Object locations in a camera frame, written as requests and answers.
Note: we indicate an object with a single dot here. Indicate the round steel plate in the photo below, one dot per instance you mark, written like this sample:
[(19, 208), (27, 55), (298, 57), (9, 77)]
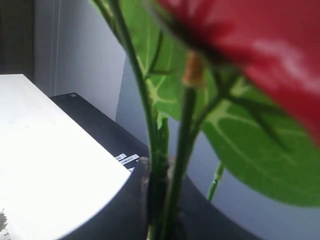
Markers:
[(4, 234)]

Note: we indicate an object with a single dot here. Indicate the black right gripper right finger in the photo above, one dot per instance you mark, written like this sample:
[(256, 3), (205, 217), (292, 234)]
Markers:
[(197, 219)]

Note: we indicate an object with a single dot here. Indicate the black base with labels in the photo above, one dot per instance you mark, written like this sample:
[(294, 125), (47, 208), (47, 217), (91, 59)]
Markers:
[(115, 139)]

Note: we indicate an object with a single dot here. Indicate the artificial red anthurium plant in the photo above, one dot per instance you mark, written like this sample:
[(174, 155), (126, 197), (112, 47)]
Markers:
[(246, 73)]

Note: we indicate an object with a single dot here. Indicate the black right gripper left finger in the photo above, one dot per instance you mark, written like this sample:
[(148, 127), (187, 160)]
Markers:
[(125, 216)]

